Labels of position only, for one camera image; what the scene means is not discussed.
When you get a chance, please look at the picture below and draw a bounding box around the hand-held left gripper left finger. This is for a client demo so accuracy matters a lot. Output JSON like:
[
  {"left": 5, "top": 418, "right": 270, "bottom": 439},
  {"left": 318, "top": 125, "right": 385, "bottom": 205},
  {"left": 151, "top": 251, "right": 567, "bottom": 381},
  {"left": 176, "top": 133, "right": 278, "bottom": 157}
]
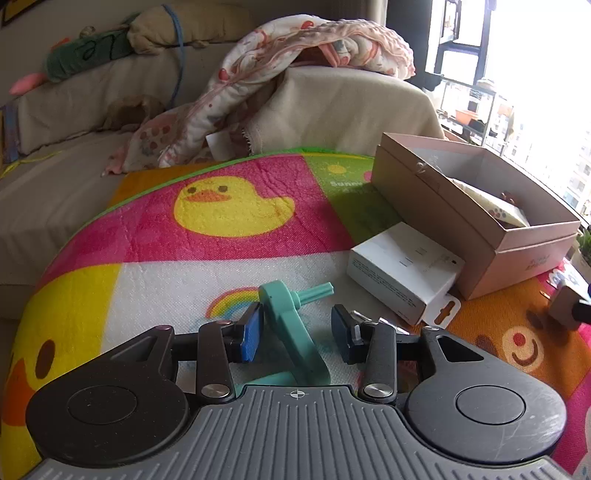
[{"left": 99, "top": 302, "right": 265, "bottom": 402}]

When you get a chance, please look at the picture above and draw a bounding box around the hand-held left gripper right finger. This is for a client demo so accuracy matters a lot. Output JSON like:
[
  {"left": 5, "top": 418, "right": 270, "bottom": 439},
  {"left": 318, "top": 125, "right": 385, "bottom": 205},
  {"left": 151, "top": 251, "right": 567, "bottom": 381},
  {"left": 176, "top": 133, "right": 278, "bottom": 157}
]
[{"left": 331, "top": 304, "right": 490, "bottom": 407}]

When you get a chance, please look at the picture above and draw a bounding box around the beige block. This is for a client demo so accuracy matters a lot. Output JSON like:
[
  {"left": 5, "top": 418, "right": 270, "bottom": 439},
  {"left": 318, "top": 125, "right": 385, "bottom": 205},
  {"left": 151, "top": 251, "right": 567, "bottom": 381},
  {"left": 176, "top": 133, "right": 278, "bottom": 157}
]
[{"left": 548, "top": 285, "right": 583, "bottom": 331}]

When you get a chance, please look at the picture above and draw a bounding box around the teal plastic handle tool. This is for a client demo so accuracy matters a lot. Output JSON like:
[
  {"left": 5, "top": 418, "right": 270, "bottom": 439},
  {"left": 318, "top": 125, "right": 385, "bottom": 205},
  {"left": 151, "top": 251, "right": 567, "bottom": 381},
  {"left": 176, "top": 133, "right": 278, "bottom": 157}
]
[{"left": 235, "top": 281, "right": 334, "bottom": 386}]

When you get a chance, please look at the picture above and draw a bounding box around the pink cardboard box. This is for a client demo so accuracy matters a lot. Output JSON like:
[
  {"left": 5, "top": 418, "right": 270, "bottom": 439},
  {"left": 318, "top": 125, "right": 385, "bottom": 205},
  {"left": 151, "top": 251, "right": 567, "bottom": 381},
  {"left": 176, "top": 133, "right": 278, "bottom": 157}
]
[{"left": 372, "top": 132, "right": 581, "bottom": 301}]

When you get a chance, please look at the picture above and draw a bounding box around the small potted plant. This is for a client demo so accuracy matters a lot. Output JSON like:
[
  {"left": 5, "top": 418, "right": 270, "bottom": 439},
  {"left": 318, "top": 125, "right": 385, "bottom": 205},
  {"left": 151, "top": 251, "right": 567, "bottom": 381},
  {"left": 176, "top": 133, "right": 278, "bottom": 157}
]
[{"left": 573, "top": 228, "right": 591, "bottom": 271}]

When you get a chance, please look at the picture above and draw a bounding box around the small white box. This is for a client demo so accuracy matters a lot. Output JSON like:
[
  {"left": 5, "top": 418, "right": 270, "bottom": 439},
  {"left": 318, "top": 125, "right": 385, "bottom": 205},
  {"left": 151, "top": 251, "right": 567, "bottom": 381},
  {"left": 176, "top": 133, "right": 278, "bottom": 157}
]
[{"left": 346, "top": 222, "right": 466, "bottom": 329}]

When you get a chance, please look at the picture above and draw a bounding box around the colourful cartoon play mat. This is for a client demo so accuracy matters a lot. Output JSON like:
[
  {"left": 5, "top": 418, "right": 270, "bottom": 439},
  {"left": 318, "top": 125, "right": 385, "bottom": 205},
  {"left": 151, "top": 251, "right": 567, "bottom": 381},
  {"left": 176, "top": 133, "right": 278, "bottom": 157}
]
[{"left": 0, "top": 147, "right": 591, "bottom": 480}]

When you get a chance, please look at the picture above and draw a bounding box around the white paper tag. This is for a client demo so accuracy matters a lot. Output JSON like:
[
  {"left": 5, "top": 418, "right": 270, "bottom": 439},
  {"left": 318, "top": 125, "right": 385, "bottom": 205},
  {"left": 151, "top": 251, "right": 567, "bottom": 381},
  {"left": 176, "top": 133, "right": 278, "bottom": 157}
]
[{"left": 205, "top": 130, "right": 232, "bottom": 160}]

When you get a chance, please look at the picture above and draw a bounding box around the metal balcony rack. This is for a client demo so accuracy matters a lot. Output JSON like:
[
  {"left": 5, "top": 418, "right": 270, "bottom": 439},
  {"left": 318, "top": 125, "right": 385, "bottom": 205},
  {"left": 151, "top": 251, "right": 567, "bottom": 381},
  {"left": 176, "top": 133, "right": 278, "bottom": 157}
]
[{"left": 434, "top": 74, "right": 513, "bottom": 153}]

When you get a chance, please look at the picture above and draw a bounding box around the brown plush toy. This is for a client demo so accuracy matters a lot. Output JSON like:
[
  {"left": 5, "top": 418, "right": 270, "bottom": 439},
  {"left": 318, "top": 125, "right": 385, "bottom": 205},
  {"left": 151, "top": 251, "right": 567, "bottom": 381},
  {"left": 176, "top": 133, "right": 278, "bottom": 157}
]
[{"left": 104, "top": 95, "right": 164, "bottom": 131}]

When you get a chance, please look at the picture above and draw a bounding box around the pink patterned blanket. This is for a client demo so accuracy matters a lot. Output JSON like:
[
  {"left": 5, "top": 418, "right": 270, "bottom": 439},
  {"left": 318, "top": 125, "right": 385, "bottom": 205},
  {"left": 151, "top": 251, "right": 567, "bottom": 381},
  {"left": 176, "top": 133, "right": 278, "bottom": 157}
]
[{"left": 104, "top": 14, "right": 416, "bottom": 175}]

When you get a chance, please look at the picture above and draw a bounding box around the beige covered sofa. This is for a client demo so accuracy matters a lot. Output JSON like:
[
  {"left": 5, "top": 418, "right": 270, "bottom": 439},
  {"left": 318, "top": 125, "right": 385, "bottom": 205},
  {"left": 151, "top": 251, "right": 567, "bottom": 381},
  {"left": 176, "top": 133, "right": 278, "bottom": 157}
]
[{"left": 0, "top": 4, "right": 446, "bottom": 319}]

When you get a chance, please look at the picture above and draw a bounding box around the beige pillow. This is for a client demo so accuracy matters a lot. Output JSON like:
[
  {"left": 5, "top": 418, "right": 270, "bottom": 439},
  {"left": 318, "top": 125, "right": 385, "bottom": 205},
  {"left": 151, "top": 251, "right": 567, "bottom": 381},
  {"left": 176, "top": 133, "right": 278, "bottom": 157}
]
[{"left": 127, "top": 4, "right": 252, "bottom": 56}]

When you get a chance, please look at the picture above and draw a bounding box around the green plush toy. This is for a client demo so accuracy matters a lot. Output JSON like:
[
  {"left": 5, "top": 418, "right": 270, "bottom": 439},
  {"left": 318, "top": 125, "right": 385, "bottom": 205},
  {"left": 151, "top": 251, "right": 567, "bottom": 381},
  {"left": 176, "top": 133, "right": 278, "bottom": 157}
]
[{"left": 44, "top": 14, "right": 139, "bottom": 84}]

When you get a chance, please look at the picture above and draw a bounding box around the pink plush toy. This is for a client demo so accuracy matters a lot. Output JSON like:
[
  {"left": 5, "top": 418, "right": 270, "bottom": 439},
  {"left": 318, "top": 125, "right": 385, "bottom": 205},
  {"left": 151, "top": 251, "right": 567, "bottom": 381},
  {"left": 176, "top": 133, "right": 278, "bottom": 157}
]
[{"left": 10, "top": 73, "right": 47, "bottom": 96}]

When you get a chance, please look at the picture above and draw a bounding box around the blue cord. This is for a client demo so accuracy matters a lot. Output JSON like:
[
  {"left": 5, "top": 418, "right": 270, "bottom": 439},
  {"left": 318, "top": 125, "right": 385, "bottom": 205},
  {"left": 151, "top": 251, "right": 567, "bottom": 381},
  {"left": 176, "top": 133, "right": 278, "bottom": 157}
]
[{"left": 161, "top": 4, "right": 185, "bottom": 108}]

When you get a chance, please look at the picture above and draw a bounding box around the framed wall picture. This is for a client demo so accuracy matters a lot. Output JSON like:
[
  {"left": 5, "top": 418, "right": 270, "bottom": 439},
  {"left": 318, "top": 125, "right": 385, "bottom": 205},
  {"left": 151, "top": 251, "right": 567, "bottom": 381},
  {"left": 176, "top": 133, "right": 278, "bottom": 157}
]
[{"left": 2, "top": 0, "right": 44, "bottom": 14}]

